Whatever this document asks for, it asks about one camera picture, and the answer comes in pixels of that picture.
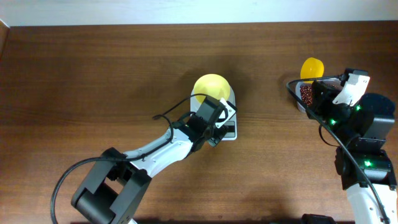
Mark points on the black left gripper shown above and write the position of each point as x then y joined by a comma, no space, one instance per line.
215,142

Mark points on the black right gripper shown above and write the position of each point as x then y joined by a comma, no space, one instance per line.
321,100

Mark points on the yellow plastic measuring scoop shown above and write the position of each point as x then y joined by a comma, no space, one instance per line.
312,68

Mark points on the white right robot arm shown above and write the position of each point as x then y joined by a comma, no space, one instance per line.
367,174

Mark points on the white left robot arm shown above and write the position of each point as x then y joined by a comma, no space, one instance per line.
114,187

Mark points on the white digital kitchen scale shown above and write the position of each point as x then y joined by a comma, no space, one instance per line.
231,135

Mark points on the yellow plastic bowl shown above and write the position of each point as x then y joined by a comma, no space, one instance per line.
213,85

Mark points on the red adzuki beans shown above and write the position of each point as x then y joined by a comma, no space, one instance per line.
306,94

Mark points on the clear plastic bean container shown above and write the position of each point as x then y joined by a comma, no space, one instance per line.
297,88

